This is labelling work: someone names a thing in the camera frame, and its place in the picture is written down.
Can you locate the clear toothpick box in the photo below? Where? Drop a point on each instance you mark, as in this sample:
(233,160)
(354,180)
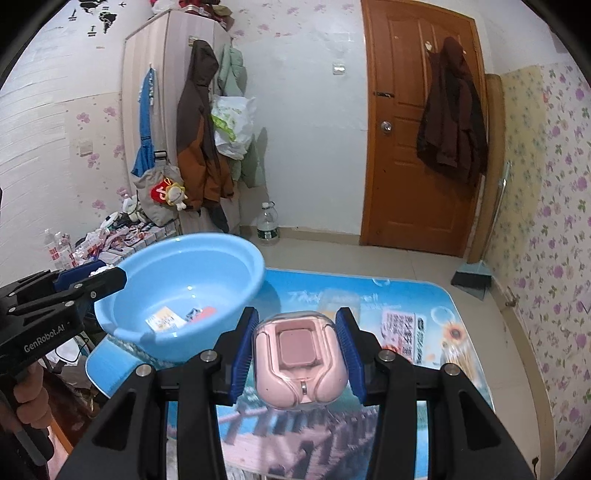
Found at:
(331,300)

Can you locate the crayfish snack packet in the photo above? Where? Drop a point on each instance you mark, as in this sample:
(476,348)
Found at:
(404,333)

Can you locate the dark brown hanging coat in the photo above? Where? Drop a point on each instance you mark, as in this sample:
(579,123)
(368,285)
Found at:
(452,136)

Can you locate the pink cylindrical roll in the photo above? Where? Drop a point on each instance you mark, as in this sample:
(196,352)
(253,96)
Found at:
(198,314)

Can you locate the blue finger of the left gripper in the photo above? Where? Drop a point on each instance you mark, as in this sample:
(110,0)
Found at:
(72,276)
(37,291)

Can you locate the green hanging garment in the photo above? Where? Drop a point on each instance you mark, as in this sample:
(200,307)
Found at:
(231,81)

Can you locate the beige wardrobe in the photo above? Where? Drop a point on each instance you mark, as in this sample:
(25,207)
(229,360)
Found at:
(164,43)

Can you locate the light blue plastic basin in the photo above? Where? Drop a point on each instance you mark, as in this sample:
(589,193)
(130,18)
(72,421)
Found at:
(188,271)

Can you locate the brown orange hanging jacket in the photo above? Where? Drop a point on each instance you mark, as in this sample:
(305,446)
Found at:
(205,173)

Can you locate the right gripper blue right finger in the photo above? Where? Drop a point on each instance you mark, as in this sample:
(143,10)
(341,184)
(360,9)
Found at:
(359,350)

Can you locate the white green plastic bag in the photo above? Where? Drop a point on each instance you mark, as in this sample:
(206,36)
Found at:
(233,120)

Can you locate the broom with dustpan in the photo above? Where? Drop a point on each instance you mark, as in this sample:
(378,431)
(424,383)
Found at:
(476,278)

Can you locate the wall light switch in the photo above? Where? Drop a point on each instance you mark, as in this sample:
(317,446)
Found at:
(338,69)

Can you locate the cluttered side shelf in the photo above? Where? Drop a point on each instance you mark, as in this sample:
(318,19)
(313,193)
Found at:
(120,235)

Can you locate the person left hand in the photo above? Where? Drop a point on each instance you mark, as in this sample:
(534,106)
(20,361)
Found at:
(33,400)

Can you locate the pink earbuds case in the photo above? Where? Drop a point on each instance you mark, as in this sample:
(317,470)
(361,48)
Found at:
(297,361)

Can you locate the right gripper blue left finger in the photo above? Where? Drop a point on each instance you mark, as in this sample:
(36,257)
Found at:
(234,349)

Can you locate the large water bottle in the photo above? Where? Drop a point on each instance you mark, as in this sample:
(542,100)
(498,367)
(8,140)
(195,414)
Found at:
(267,224)

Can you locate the blue hanging strap bag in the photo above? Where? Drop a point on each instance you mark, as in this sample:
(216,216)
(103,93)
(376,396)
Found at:
(144,159)

